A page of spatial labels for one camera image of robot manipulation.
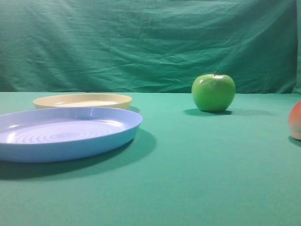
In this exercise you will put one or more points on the blue plastic plate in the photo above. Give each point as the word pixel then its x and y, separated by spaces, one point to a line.
pixel 63 134

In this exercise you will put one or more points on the green apple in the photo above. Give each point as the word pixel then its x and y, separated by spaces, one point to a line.
pixel 213 92

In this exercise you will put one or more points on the green table cloth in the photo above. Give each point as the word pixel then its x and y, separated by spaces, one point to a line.
pixel 184 168

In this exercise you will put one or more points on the yellow plastic plate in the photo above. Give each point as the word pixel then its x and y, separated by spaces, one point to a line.
pixel 84 100

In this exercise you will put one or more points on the green backdrop cloth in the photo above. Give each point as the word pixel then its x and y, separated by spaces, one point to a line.
pixel 149 45

